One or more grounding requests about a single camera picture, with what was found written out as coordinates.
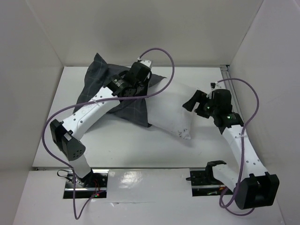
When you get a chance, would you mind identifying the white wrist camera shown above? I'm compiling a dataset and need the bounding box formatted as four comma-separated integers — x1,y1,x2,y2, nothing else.
138,58,153,70
207,82,222,99

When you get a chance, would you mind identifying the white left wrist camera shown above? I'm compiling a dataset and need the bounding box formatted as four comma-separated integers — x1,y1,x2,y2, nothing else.
138,58,153,70

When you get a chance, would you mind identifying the aluminium frame rail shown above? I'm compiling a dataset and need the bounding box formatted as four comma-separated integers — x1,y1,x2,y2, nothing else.
220,65,242,113

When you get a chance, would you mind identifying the white pillow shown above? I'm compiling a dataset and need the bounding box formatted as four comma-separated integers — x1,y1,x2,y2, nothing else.
145,81,196,140

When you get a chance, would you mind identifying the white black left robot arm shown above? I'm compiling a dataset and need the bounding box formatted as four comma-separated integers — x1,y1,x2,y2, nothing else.
50,60,152,187

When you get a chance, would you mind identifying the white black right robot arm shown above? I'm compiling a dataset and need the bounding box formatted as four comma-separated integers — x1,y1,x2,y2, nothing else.
183,89,279,210

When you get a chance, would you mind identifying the dark grey checked pillowcase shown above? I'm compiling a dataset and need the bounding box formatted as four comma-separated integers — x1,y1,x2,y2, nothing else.
76,53,165,128

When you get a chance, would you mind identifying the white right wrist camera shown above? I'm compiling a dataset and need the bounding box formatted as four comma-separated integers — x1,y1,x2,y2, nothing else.
207,82,222,99

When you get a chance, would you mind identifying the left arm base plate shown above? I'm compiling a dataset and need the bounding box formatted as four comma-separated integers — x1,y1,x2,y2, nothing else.
57,169,109,199

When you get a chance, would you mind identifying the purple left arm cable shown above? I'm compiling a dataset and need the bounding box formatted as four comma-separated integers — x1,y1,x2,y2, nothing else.
43,47,175,220

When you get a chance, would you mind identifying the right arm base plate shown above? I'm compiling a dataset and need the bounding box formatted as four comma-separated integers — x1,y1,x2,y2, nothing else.
186,168,226,197

